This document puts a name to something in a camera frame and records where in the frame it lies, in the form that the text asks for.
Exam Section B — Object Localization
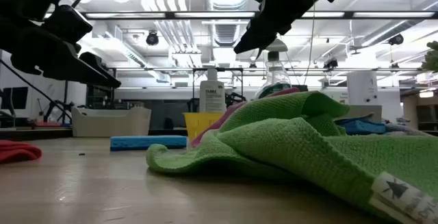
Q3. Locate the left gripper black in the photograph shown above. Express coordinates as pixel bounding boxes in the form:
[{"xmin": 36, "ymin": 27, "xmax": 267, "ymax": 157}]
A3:
[{"xmin": 0, "ymin": 13, "xmax": 122, "ymax": 88}]

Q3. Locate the green-label spray bottle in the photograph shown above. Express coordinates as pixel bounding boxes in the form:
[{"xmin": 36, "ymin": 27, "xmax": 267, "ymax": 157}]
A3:
[{"xmin": 255, "ymin": 38, "xmax": 292, "ymax": 100}]

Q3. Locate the blue sponge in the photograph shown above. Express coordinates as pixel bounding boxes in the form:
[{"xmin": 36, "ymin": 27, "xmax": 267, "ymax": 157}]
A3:
[
  {"xmin": 337, "ymin": 115, "xmax": 388, "ymax": 136},
  {"xmin": 109, "ymin": 135, "xmax": 188, "ymax": 152}
]

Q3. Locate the white lotion bottle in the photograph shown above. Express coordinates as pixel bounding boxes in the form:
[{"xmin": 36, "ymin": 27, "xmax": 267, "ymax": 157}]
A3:
[{"xmin": 199, "ymin": 68, "xmax": 227, "ymax": 114}]

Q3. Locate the red cloth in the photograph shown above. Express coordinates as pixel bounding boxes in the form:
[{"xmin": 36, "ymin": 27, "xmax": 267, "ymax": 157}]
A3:
[{"xmin": 0, "ymin": 140, "xmax": 43, "ymax": 165}]

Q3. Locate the green microfiber cloth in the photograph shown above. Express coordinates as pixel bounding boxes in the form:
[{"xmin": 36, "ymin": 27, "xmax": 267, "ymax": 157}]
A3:
[{"xmin": 146, "ymin": 91, "xmax": 438, "ymax": 224}]

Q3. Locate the grey cloth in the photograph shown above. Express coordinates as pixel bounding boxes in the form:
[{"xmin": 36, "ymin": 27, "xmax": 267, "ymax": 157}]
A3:
[{"xmin": 383, "ymin": 123, "xmax": 437, "ymax": 138}]

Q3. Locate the grey plastic bin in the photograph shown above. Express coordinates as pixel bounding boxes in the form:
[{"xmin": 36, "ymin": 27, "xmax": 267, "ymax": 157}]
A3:
[
  {"xmin": 337, "ymin": 104, "xmax": 383, "ymax": 123},
  {"xmin": 70, "ymin": 106, "xmax": 152, "ymax": 138}
]

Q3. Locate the white round pillar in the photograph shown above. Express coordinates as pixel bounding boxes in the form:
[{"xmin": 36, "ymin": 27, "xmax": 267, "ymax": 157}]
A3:
[{"xmin": 346, "ymin": 71, "xmax": 379, "ymax": 107}]

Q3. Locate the yellow plastic basket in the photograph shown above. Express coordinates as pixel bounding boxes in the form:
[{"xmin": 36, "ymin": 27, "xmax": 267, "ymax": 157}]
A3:
[{"xmin": 183, "ymin": 112, "xmax": 225, "ymax": 142}]

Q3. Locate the green potted plant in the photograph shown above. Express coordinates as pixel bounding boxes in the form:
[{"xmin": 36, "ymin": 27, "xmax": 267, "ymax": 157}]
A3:
[{"xmin": 421, "ymin": 40, "xmax": 438, "ymax": 73}]

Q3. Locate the thin hanging cord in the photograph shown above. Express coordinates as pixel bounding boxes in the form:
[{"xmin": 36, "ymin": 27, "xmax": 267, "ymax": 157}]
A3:
[{"xmin": 303, "ymin": 0, "xmax": 316, "ymax": 86}]

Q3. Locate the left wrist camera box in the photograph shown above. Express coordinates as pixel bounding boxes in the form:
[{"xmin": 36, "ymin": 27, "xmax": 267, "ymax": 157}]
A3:
[{"xmin": 42, "ymin": 4, "xmax": 93, "ymax": 45}]

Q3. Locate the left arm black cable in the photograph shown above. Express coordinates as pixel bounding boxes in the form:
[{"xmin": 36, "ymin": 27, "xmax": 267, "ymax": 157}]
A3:
[{"xmin": 0, "ymin": 0, "xmax": 96, "ymax": 122}]

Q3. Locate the dark wall screen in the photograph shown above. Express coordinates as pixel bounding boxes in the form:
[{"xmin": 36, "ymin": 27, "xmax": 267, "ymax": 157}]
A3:
[{"xmin": 0, "ymin": 86, "xmax": 29, "ymax": 110}]

